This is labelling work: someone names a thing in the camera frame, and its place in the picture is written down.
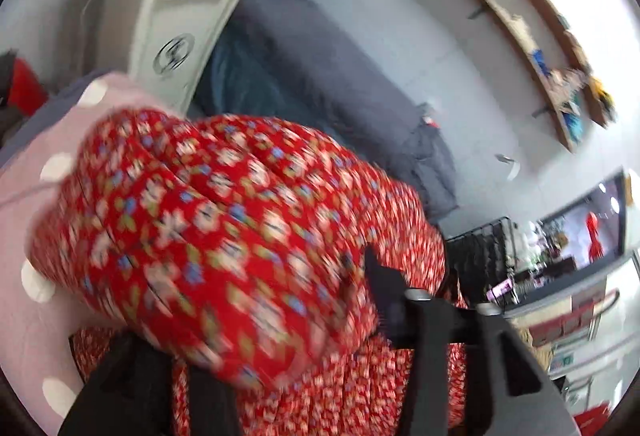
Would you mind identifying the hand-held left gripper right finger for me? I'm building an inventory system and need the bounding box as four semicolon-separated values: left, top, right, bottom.
364;249;581;436

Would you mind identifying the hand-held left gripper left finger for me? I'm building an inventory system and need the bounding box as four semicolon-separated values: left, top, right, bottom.
57;332;243;436

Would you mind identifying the red floral garment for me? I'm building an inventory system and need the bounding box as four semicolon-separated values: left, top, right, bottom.
25;109;468;436

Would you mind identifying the black metal rack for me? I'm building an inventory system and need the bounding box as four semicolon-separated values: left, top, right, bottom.
445;216;521;307

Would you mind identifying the white cabinet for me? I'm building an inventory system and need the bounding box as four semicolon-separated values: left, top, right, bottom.
500;251;640;417

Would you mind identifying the television screen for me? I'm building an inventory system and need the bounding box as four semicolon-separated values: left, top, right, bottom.
537;171;631;274

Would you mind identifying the pink polka dot blanket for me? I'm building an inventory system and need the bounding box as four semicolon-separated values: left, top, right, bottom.
0;71;191;432

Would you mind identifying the red cloth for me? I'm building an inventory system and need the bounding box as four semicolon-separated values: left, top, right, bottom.
0;49;51;127

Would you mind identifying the metal wall hook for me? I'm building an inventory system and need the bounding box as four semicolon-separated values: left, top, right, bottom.
495;152;521;182

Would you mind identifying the long wooden wall shelf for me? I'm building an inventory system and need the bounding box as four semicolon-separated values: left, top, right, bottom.
487;0;618;129
452;0;583;152

